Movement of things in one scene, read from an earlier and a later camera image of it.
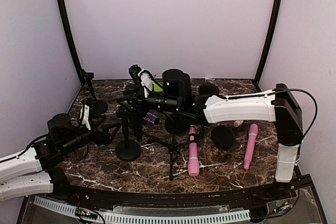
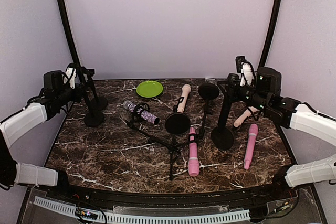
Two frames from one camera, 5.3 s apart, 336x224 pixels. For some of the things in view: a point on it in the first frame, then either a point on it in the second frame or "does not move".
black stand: x=126 y=150 -> x=93 y=118
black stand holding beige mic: x=177 y=124 does not move
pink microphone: x=253 y=132 does not move
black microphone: x=134 y=105 -> x=226 y=105
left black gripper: x=105 y=139 -> x=77 y=98
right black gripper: x=139 y=107 -> x=230 y=82
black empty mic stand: x=207 y=89 does not move
